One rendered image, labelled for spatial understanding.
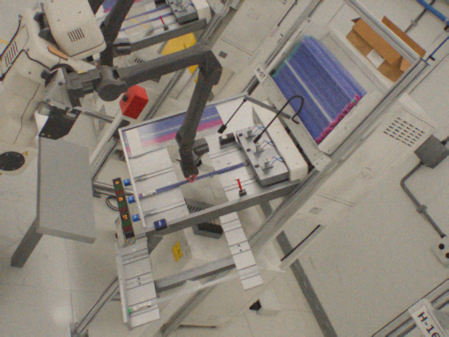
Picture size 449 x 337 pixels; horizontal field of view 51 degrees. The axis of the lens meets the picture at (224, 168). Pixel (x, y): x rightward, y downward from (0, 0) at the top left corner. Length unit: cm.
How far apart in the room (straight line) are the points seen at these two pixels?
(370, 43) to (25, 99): 161
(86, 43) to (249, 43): 183
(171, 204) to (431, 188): 193
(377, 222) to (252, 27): 163
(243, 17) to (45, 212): 187
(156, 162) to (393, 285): 191
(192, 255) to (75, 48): 109
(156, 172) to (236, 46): 138
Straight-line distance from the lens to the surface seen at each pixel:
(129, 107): 282
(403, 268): 343
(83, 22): 167
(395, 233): 349
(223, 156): 224
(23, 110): 188
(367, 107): 195
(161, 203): 211
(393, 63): 241
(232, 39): 329
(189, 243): 231
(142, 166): 229
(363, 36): 256
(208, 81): 174
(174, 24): 321
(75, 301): 262
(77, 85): 161
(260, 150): 216
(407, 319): 174
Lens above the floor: 197
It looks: 26 degrees down
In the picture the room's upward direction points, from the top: 40 degrees clockwise
